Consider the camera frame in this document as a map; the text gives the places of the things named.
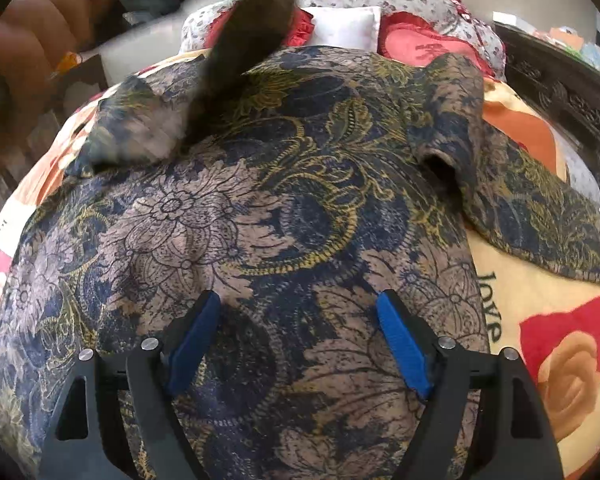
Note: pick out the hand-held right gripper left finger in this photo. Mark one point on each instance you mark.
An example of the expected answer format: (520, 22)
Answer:
(192, 340)

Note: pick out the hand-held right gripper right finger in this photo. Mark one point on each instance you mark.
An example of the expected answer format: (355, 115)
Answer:
(402, 340)

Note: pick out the navy gold floral shirt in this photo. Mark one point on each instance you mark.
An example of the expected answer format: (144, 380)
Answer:
(290, 185)

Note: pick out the person's left hand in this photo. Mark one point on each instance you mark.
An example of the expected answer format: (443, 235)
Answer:
(35, 25)

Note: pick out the printed rose blanket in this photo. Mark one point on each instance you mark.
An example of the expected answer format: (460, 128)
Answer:
(555, 270)

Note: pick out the red frilled pillow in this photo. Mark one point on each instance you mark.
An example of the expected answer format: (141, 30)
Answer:
(300, 30)

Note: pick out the white pillow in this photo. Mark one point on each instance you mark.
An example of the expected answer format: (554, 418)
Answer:
(345, 27)

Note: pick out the red heart pillow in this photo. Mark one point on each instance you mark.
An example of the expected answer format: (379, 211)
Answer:
(420, 45)

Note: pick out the pile of colourful papers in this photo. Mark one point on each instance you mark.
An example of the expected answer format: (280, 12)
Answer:
(575, 42)

